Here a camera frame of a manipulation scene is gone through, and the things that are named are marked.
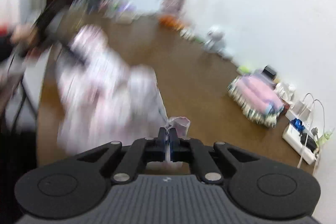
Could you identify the purple tissue box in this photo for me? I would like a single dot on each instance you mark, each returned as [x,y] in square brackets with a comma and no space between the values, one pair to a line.
[126,14]

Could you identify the pink blue garment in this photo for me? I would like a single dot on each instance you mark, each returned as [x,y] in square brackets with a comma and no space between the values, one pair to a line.
[261,96]

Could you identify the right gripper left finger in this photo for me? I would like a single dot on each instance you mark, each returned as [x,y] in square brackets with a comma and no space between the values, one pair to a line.
[73,186]

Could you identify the green white small pack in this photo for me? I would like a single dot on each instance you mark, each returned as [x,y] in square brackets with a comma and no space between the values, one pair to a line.
[243,70]

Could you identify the cream teal floral garment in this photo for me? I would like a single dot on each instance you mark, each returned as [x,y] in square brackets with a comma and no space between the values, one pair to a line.
[248,110]

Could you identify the pink floral garment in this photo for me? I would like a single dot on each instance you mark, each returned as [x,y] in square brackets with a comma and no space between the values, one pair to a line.
[105,99]

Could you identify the white charger adapters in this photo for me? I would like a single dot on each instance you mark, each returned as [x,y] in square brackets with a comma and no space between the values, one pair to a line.
[302,110]

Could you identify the clear box of oranges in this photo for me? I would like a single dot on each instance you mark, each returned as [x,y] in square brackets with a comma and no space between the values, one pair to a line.
[170,21]

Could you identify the white small power strip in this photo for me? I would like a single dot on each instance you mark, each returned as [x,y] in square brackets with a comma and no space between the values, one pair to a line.
[187,34]

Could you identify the pink knitted vase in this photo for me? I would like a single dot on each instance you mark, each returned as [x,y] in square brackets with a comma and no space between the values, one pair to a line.
[172,7]

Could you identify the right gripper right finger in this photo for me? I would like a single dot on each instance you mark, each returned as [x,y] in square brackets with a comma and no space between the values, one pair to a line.
[258,185]

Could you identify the person left hand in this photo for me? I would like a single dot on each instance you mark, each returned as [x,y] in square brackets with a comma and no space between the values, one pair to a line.
[25,34]

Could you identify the small green bottle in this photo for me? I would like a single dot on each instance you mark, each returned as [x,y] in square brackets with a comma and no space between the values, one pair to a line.
[325,137]

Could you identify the white round robot toy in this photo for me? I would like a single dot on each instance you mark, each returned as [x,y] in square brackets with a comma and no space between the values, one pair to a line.
[216,44]

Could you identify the black charger block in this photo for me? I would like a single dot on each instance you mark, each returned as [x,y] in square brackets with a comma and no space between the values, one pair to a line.
[269,72]

